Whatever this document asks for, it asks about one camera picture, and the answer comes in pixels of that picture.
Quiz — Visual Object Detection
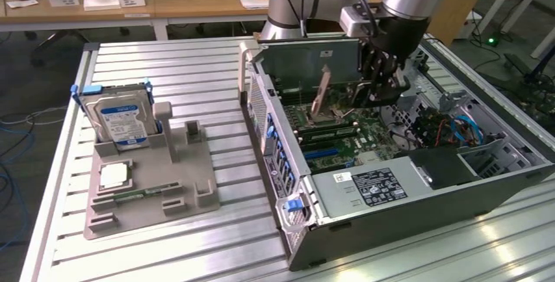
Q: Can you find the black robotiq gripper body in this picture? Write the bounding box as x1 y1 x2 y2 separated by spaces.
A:
366 14 430 64

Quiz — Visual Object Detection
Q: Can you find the green motherboard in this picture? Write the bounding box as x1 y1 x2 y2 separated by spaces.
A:
276 83 412 173

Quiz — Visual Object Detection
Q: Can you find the cpu socket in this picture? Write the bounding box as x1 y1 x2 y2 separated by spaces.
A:
302 99 350 127

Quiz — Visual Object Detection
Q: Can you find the wooden cabinet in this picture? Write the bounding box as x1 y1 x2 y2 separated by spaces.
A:
360 0 497 46

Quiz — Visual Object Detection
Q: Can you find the black device with green light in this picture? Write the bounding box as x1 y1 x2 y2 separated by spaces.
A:
480 34 504 49

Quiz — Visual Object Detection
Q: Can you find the dark installed ram stick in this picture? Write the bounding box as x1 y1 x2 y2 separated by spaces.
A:
301 129 361 142

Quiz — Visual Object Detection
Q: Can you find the blue expansion slot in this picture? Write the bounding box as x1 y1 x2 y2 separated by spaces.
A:
302 149 340 163

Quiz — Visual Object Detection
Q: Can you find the grey power supply unit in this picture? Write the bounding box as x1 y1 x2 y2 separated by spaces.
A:
310 157 434 227

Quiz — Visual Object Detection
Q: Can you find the wooden desk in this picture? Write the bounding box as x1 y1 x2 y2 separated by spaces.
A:
0 0 390 32

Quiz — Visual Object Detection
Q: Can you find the dark grey pc case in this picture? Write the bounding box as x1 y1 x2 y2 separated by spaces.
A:
236 28 555 272

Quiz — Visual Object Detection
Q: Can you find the hard disk in blue carrier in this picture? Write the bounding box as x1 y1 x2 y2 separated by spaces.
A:
70 80 164 150

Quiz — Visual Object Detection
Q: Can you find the grey plastic parts rack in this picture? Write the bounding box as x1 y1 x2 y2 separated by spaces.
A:
84 99 221 240

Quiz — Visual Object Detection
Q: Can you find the white flat box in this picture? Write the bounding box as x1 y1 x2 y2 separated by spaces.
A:
82 0 122 12

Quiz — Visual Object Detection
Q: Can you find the green ram stick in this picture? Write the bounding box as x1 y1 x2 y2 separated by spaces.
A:
112 186 165 199

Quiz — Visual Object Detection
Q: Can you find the silver cpu chip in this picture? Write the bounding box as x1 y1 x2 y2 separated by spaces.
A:
100 163 132 189

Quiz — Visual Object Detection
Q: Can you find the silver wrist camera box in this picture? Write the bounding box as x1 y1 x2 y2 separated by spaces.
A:
338 4 382 38

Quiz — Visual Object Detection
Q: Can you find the black camera cable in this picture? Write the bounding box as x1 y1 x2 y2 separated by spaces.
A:
336 0 378 34

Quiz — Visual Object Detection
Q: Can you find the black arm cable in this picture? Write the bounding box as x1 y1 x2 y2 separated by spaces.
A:
278 0 306 38

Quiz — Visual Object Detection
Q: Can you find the red wire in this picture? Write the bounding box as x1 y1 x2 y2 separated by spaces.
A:
432 118 452 147

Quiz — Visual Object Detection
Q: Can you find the blue wire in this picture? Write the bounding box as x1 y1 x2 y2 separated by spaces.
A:
449 115 484 147

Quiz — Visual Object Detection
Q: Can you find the blue floor cable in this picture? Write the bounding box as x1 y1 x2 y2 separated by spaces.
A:
0 125 34 250

